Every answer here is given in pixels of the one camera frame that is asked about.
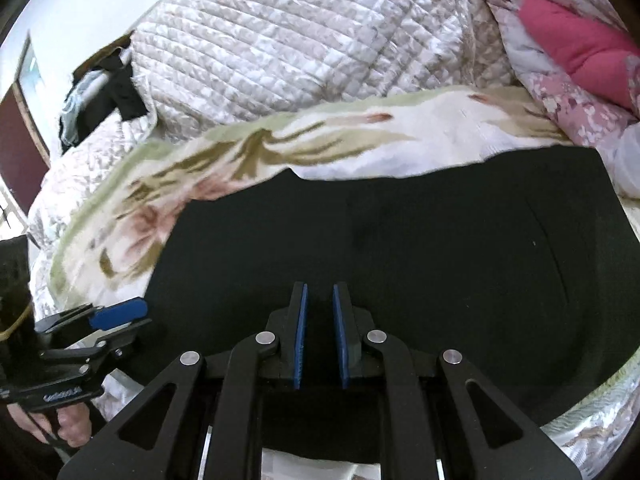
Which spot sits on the pink floral quilt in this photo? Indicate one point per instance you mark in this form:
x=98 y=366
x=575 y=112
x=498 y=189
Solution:
x=578 y=61

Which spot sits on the floral fleece blanket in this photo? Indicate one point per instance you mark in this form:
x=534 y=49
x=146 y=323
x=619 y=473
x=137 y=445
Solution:
x=112 y=244

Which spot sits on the dark clothes pile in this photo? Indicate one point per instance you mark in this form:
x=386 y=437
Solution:
x=107 y=86

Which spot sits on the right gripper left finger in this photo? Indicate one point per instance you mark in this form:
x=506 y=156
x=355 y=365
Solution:
x=289 y=325

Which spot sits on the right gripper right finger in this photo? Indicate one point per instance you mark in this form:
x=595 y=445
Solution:
x=351 y=326

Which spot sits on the black pants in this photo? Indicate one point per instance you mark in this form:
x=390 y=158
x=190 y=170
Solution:
x=525 y=263

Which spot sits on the white quilted comforter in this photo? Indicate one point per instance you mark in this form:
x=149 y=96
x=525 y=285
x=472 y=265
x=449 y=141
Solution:
x=202 y=63

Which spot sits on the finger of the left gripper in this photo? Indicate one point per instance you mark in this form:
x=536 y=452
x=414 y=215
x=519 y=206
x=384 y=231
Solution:
x=106 y=318

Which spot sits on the dark red door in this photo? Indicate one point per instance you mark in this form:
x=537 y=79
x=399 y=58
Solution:
x=24 y=157

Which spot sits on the person's left hand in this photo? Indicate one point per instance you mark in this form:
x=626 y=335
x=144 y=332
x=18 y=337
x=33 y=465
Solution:
x=74 y=424

